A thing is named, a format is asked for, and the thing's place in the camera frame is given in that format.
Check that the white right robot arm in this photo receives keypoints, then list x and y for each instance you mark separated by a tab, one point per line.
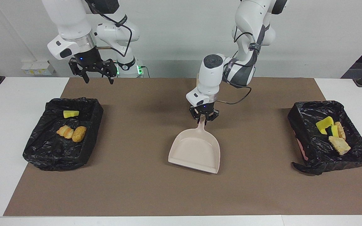
71	22

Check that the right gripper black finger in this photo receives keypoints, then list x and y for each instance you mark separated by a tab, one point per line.
75	67
111	70

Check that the brown bread roll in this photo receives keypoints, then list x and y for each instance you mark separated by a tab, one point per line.
79	134

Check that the black bag lined pink bin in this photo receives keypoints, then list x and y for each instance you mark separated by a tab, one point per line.
313	147

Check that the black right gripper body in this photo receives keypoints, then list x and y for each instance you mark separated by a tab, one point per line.
90	59

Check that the pale bread chunk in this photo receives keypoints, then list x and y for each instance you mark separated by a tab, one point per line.
340	146
340	129

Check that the beige hand brush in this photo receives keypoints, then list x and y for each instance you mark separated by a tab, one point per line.
197	82

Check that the yellow curved sponge strip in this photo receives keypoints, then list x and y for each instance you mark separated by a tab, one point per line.
335	130

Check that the striped croissant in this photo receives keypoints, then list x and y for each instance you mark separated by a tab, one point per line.
65	131

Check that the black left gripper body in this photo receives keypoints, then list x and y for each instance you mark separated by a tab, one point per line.
203	110

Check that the white wall socket box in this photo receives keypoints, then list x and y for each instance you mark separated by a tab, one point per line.
38	68

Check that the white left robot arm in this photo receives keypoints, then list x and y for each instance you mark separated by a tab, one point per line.
212	75

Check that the yellow notched sponge piece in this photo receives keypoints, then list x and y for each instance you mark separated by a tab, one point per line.
323	124

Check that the beige plastic dustpan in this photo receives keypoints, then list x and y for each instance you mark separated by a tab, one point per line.
196	150

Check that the brown table mat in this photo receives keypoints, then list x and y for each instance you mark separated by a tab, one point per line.
181	194

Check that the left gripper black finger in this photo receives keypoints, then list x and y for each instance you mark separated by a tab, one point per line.
195	115
213	115

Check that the yellow sponge chunk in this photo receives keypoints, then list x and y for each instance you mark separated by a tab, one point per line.
71	114

